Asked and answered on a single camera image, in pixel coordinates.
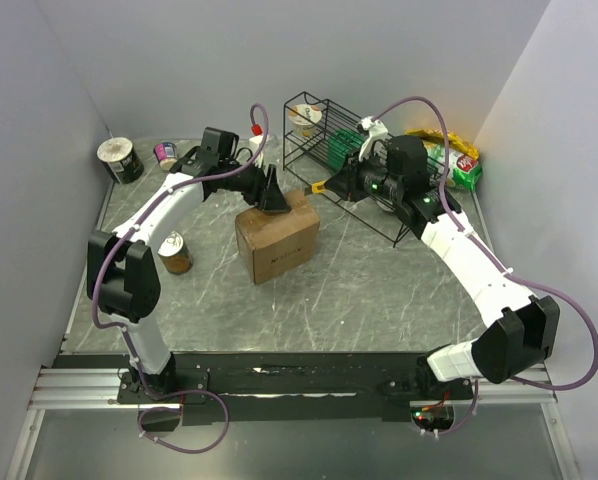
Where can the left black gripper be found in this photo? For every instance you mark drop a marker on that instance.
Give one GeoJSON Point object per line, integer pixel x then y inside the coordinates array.
{"type": "Point", "coordinates": [266, 192]}

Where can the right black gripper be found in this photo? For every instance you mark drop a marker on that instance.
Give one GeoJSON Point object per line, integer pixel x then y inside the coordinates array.
{"type": "Point", "coordinates": [346, 181]}

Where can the brown cardboard express box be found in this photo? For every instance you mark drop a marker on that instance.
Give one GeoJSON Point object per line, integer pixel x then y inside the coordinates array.
{"type": "Point", "coordinates": [272, 244]}

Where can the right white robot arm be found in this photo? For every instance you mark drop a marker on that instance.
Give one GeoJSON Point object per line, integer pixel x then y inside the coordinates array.
{"type": "Point", "coordinates": [520, 327]}

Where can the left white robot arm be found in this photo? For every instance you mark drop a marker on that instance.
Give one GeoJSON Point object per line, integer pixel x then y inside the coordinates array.
{"type": "Point", "coordinates": [122, 280]}

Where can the green plastic cup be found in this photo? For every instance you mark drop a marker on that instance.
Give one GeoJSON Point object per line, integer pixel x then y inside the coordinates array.
{"type": "Point", "coordinates": [340, 144]}

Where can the yogurt cup in rack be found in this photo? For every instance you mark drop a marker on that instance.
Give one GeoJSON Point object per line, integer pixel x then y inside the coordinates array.
{"type": "Point", "coordinates": [305, 119]}

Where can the brown tin can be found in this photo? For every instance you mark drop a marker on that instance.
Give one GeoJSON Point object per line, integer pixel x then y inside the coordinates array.
{"type": "Point", "coordinates": [175, 254]}

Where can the purple yogurt cup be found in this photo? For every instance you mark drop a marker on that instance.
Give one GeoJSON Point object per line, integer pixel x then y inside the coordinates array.
{"type": "Point", "coordinates": [166, 155]}

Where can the green chips bag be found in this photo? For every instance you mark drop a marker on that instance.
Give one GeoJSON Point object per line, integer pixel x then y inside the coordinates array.
{"type": "Point", "coordinates": [464, 170]}

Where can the black paper cup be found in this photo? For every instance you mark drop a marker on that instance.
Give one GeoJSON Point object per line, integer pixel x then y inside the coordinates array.
{"type": "Point", "coordinates": [120, 160]}

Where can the circuit board with leds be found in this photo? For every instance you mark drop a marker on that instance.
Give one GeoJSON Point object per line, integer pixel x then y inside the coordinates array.
{"type": "Point", "coordinates": [436, 417]}

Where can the black wire rack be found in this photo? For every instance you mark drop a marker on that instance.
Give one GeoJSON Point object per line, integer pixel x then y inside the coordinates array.
{"type": "Point", "coordinates": [306, 160]}

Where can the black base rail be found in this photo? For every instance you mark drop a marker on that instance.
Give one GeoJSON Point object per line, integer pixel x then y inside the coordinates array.
{"type": "Point", "coordinates": [206, 388]}

